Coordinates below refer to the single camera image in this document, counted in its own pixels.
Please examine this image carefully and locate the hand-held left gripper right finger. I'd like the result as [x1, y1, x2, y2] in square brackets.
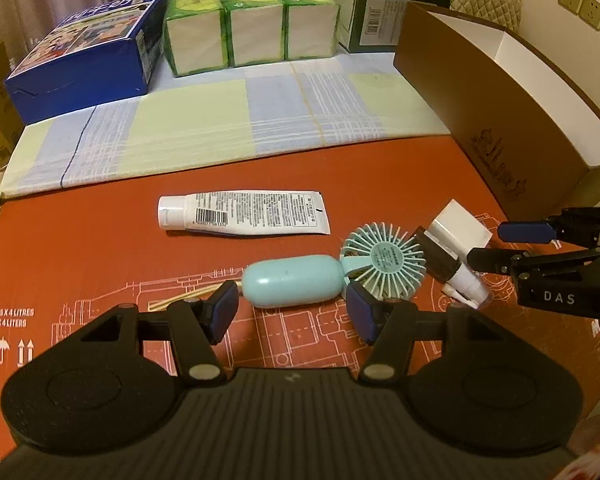
[346, 281, 506, 386]

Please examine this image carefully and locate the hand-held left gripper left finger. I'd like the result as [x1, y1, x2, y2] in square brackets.
[82, 280, 241, 386]

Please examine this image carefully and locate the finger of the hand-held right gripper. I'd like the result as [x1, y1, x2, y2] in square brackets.
[497, 206, 600, 248]
[467, 246, 600, 275]

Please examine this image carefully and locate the white black charger block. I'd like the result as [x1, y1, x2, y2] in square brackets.
[414, 199, 494, 281]

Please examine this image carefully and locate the brown cardboard box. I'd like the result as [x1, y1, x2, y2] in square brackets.
[392, 1, 600, 218]

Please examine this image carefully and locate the teal handheld fan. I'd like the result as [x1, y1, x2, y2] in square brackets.
[150, 222, 427, 311]

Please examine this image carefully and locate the white squeeze tube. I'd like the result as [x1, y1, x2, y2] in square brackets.
[157, 190, 332, 236]

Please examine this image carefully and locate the red printed cardboard sheet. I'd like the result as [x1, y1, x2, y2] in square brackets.
[0, 132, 600, 461]

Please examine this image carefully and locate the plaid cloth mat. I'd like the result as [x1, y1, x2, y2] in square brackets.
[0, 50, 453, 206]

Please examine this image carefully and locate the dark green box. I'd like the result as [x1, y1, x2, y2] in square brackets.
[296, 0, 452, 54]

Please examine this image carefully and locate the blue printed box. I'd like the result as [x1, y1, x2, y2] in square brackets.
[4, 0, 168, 126]

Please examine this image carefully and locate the green tissue pack bundle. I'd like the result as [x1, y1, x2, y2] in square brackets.
[161, 0, 341, 78]

